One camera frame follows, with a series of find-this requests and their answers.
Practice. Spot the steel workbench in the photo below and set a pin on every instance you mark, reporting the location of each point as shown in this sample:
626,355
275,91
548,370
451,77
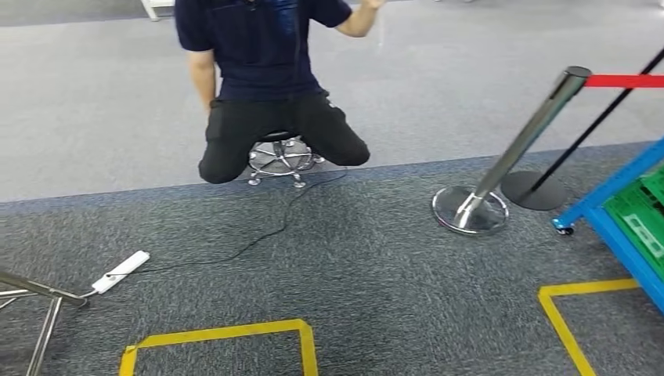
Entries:
46,322

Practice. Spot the person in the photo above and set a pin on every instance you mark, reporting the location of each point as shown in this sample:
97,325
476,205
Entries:
259,52

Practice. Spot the red barrier belt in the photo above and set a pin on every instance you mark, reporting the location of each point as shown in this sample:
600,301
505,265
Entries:
622,81

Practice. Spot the white power strip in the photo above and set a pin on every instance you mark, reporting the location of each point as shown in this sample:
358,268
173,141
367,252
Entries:
119,272

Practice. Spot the chrome stool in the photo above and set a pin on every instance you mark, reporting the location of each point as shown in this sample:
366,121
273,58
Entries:
280,155

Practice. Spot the chrome stanchion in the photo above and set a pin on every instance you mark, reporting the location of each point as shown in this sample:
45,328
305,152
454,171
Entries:
469,213

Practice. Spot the yellow floor tape square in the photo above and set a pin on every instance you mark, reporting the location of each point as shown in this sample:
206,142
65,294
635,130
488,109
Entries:
555,316

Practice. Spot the black stanchion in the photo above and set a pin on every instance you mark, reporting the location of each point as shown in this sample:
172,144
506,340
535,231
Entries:
534,192

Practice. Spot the blue metal shelf rack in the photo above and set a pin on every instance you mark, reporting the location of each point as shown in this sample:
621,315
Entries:
612,233

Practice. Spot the green plastic crate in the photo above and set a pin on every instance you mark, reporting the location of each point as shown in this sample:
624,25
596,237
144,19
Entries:
638,228

